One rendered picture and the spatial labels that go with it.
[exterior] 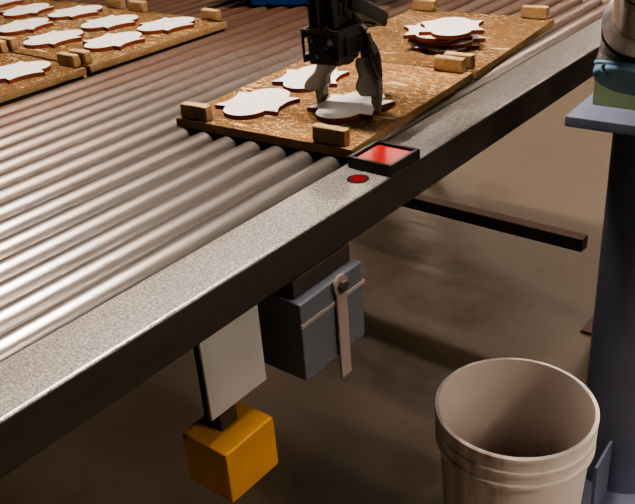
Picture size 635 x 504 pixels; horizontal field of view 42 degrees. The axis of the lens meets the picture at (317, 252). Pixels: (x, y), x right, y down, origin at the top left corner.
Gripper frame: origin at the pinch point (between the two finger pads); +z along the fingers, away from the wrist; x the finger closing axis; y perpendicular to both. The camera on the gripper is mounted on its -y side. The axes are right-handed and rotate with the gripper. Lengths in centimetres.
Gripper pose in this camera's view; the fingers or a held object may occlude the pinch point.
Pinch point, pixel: (351, 104)
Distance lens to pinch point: 139.4
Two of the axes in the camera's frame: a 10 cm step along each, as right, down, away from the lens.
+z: 0.9, 8.8, 4.6
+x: 8.2, 2.0, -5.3
